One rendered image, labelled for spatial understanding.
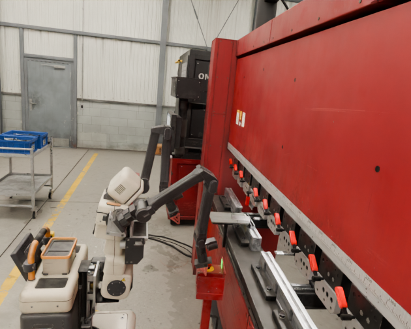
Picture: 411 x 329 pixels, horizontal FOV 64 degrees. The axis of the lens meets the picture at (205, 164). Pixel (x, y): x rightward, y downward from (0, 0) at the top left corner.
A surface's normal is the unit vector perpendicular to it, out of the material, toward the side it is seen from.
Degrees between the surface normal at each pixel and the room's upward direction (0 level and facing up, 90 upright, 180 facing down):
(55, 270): 92
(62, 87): 90
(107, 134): 90
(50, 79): 90
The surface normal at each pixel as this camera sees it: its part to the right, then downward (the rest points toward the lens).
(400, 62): -0.99, -0.07
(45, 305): 0.18, 0.24
